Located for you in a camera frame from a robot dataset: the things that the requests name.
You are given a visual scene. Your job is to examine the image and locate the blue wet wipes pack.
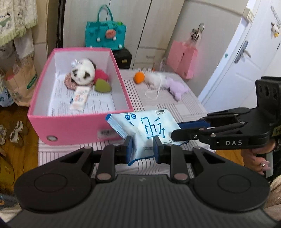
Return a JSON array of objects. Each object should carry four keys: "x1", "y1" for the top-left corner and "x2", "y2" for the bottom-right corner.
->
[{"x1": 105, "y1": 109, "x2": 188, "y2": 166}]

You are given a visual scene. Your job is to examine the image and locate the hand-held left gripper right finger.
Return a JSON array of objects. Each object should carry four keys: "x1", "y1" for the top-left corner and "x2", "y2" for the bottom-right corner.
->
[{"x1": 152, "y1": 136, "x2": 226, "y2": 182}]

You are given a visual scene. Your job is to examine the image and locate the white printed paper liner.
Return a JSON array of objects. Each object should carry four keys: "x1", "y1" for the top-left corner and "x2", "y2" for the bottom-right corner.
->
[{"x1": 47, "y1": 79, "x2": 116, "y2": 115}]

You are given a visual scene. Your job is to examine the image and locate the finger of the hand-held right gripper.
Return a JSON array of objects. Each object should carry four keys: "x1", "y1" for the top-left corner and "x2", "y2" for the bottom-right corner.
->
[
  {"x1": 171, "y1": 122, "x2": 248, "y2": 143},
  {"x1": 178, "y1": 107, "x2": 251, "y2": 130}
]

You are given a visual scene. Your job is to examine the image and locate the yellow chick door ornament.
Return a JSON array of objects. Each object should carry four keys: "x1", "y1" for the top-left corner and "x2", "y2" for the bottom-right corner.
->
[{"x1": 270, "y1": 22, "x2": 281, "y2": 39}]

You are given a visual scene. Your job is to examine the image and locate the silver door handle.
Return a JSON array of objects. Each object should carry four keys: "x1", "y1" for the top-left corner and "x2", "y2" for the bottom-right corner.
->
[{"x1": 234, "y1": 41, "x2": 252, "y2": 64}]

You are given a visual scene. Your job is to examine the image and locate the purple plush toy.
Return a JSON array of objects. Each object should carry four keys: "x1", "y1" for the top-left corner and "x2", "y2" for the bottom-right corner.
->
[{"x1": 165, "y1": 78, "x2": 189, "y2": 102}]

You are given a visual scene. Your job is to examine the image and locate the pink floral fabric pouch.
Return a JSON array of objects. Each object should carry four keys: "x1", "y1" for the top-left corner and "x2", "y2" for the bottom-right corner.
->
[{"x1": 64, "y1": 72, "x2": 77, "y2": 89}]

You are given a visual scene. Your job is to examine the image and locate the red plush toy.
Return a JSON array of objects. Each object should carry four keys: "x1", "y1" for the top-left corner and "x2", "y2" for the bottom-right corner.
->
[{"x1": 93, "y1": 69, "x2": 110, "y2": 85}]

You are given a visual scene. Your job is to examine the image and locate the teal felt handbag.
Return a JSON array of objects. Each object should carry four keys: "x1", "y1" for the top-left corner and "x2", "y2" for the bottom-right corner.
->
[{"x1": 85, "y1": 4, "x2": 127, "y2": 51}]

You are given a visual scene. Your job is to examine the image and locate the person's right hand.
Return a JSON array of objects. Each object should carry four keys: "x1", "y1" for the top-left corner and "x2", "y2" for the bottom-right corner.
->
[{"x1": 240, "y1": 140, "x2": 277, "y2": 176}]

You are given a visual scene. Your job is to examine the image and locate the pink storage box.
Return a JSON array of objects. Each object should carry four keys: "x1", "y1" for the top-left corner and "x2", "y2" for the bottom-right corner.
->
[{"x1": 27, "y1": 47, "x2": 134, "y2": 145}]

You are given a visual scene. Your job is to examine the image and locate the hanging ring with cords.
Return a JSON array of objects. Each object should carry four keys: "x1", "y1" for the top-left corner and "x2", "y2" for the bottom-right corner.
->
[{"x1": 190, "y1": 23, "x2": 205, "y2": 47}]

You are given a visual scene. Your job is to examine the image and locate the black case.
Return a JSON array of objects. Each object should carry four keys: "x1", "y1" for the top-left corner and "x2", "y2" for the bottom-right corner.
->
[{"x1": 112, "y1": 47, "x2": 133, "y2": 70}]

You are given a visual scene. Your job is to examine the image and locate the white fleece pajamas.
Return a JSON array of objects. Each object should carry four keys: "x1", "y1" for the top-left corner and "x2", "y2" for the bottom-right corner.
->
[{"x1": 0, "y1": 0, "x2": 39, "y2": 59}]

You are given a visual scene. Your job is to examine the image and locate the pink paper bag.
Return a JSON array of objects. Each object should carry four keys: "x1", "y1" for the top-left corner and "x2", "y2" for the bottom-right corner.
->
[{"x1": 166, "y1": 39, "x2": 198, "y2": 80}]

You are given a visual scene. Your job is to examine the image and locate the white door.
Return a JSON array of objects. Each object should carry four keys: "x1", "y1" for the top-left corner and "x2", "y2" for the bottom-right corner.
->
[{"x1": 198, "y1": 0, "x2": 281, "y2": 108}]

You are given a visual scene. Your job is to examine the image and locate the white cat plush toy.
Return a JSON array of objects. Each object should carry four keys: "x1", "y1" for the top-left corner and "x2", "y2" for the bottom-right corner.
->
[{"x1": 71, "y1": 58, "x2": 97, "y2": 86}]

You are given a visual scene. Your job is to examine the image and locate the brown paper bag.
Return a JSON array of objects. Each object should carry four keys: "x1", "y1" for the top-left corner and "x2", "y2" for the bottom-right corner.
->
[{"x1": 5, "y1": 58, "x2": 39, "y2": 107}]

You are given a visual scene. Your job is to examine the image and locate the green plush toy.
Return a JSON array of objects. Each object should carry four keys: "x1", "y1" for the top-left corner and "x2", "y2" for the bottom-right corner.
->
[{"x1": 94, "y1": 79, "x2": 112, "y2": 93}]

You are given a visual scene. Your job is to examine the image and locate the wall light switch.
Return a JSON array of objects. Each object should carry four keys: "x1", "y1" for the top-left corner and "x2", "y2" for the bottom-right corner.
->
[{"x1": 244, "y1": 8, "x2": 255, "y2": 22}]

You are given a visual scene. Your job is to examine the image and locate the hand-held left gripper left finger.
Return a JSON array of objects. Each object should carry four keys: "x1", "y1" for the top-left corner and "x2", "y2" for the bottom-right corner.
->
[{"x1": 59, "y1": 136, "x2": 133, "y2": 182}]

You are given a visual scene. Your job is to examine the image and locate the grey wardrobe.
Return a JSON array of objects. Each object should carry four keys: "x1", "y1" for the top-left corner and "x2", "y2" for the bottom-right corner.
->
[{"x1": 63, "y1": 0, "x2": 187, "y2": 71}]

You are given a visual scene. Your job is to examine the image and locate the orange plush ball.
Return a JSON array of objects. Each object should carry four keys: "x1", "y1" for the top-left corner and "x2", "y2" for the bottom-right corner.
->
[{"x1": 134, "y1": 72, "x2": 145, "y2": 84}]

